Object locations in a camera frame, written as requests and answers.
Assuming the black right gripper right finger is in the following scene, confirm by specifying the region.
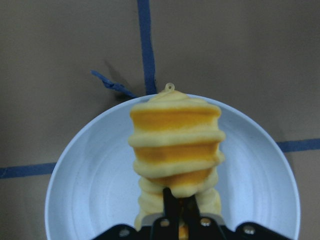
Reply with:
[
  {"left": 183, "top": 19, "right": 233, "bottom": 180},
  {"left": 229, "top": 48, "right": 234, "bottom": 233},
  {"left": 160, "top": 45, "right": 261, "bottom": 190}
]
[{"left": 186, "top": 195, "right": 227, "bottom": 240}]

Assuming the light blue plate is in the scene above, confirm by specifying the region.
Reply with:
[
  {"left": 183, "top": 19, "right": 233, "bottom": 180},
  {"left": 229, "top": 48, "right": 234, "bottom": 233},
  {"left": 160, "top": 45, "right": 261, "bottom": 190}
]
[{"left": 45, "top": 96, "right": 301, "bottom": 240}]

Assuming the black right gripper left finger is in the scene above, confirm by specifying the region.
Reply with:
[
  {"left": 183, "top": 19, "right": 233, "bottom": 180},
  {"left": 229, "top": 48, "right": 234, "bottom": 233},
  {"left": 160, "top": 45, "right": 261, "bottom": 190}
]
[{"left": 152, "top": 187, "right": 180, "bottom": 240}]

